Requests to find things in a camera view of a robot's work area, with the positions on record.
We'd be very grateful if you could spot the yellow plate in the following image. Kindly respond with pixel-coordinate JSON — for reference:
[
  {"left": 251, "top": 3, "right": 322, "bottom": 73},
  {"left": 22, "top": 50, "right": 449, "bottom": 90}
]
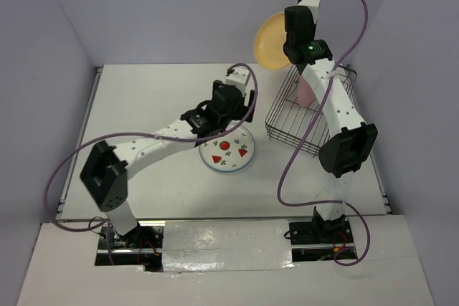
[{"left": 253, "top": 12, "right": 290, "bottom": 70}]

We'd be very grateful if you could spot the white blue-rimmed fruit plate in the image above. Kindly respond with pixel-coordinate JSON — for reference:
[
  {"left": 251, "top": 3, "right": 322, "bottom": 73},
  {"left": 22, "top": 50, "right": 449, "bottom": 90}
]
[{"left": 199, "top": 125, "right": 255, "bottom": 173}]

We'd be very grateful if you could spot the pink plate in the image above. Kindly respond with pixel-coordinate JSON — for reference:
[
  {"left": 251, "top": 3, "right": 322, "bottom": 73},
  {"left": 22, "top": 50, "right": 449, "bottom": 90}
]
[{"left": 297, "top": 76, "right": 316, "bottom": 107}]

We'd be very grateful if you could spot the dark wire dish rack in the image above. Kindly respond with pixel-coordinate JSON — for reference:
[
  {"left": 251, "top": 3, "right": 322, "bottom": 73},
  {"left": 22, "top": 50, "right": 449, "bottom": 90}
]
[{"left": 265, "top": 65, "right": 358, "bottom": 157}]

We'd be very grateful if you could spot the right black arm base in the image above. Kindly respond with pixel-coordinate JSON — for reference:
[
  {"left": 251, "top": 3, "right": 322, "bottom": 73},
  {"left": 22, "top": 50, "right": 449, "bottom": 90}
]
[{"left": 284, "top": 209, "right": 357, "bottom": 262}]

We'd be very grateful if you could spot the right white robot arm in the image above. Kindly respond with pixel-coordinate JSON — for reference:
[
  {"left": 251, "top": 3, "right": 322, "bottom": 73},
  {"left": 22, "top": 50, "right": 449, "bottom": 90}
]
[{"left": 283, "top": 5, "right": 378, "bottom": 242}]

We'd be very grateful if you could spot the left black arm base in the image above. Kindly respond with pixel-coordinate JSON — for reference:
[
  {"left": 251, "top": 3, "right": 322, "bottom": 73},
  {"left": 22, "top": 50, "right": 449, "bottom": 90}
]
[{"left": 92, "top": 223, "right": 165, "bottom": 272}]

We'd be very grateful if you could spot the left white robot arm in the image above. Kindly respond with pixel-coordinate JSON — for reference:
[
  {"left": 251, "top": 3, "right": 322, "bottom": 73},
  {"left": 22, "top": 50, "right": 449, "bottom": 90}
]
[{"left": 80, "top": 80, "right": 257, "bottom": 248}]

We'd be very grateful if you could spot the silver tape-covered panel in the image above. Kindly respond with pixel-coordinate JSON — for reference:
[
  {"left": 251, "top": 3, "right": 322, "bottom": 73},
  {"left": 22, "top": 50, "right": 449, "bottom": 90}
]
[{"left": 162, "top": 219, "right": 293, "bottom": 273}]

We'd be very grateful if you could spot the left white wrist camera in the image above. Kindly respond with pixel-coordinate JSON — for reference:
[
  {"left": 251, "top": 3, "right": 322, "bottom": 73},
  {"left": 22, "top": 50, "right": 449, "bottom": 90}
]
[{"left": 224, "top": 67, "right": 250, "bottom": 96}]

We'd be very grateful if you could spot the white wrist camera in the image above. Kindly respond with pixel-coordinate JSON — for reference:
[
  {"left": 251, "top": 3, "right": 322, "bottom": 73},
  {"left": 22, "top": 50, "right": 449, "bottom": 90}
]
[
  {"left": 298, "top": 0, "right": 321, "bottom": 24},
  {"left": 224, "top": 67, "right": 250, "bottom": 96}
]

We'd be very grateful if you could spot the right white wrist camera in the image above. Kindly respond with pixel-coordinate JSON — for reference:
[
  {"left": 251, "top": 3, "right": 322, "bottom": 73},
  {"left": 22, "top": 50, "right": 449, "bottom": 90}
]
[{"left": 298, "top": 0, "right": 321, "bottom": 24}]

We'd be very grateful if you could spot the aluminium table rail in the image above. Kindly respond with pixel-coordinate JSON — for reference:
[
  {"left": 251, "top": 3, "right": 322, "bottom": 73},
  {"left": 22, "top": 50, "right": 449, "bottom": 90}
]
[{"left": 55, "top": 66, "right": 103, "bottom": 221}]

